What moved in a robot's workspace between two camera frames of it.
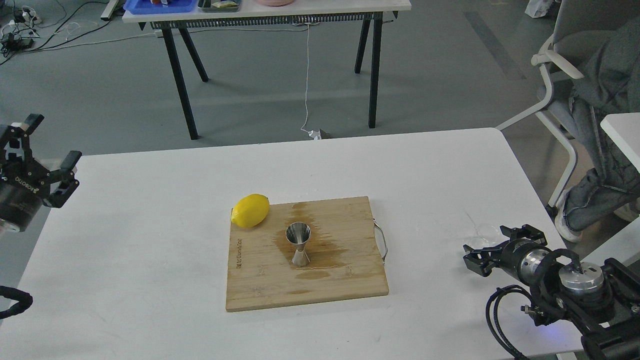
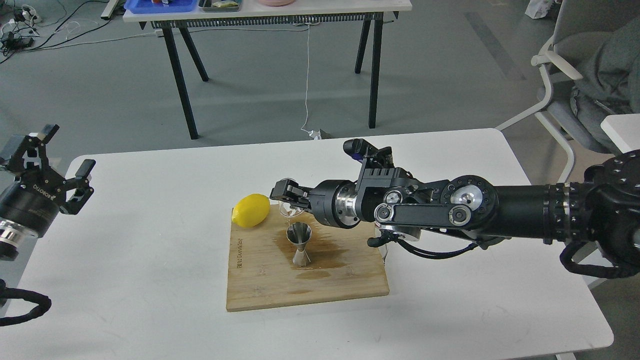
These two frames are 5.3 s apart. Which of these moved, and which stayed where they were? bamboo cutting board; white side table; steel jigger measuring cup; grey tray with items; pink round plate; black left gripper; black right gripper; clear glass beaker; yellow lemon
Moved: clear glass beaker; black left gripper; black right gripper
Stayed: grey tray with items; white side table; pink round plate; steel jigger measuring cup; bamboo cutting board; yellow lemon
